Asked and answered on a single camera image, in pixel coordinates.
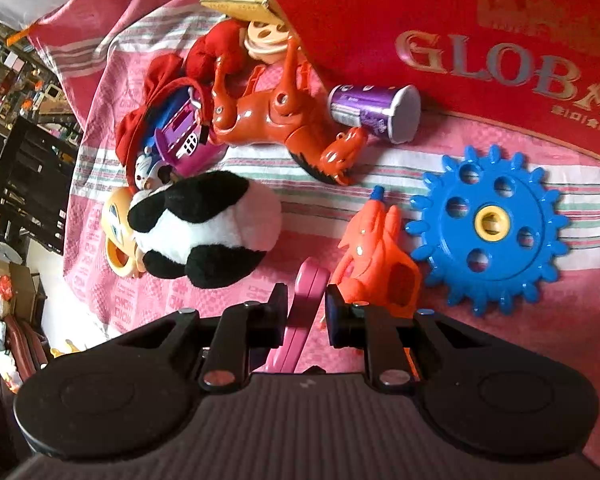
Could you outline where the magenta plastic toy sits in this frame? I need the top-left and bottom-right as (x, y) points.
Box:
(266, 256), (331, 376)

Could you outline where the red plush toy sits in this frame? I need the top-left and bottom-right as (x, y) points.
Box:
(185, 20), (254, 87)

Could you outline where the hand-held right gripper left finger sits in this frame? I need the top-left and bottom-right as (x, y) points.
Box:
(114, 282), (291, 394)

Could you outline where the orange toy horse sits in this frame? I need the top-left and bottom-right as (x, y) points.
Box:
(211, 37), (372, 187)

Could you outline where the purple yogurt cup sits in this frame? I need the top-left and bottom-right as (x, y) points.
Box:
(328, 83), (422, 145)

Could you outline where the peach plastic toy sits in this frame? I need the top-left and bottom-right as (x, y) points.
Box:
(243, 19), (297, 64)

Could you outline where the black plastic crate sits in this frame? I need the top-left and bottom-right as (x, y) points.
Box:
(0, 116), (84, 257)

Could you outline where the purple toy house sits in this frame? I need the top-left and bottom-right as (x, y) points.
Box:
(152, 95), (224, 177)

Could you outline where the pink striped blanket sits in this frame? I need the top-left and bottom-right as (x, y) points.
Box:
(27, 0), (600, 361)

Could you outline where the red cloth bag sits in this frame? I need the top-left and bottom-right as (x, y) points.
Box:
(115, 55), (216, 167)

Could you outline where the yellow plastic object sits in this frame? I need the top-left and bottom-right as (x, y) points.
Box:
(50, 338), (89, 360)

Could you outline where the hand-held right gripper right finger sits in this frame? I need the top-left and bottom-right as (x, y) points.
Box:
(325, 284), (489, 395)

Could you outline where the blue toy gear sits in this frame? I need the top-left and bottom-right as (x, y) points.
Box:
(405, 144), (572, 317)

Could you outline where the orange toy water gun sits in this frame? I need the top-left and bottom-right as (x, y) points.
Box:
(324, 185), (424, 332)

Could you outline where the cluttered shelf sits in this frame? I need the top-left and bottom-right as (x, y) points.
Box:
(0, 15), (81, 126)

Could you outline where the yellow round toy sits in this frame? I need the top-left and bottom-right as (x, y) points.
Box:
(100, 187), (147, 281)

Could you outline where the red cardboard box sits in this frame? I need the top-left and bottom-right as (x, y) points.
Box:
(245, 0), (600, 169)

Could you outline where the panda plush toy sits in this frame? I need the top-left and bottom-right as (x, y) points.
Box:
(127, 170), (284, 290)

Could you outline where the brown cardboard carton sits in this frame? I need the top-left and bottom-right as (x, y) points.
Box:
(0, 261), (48, 328)

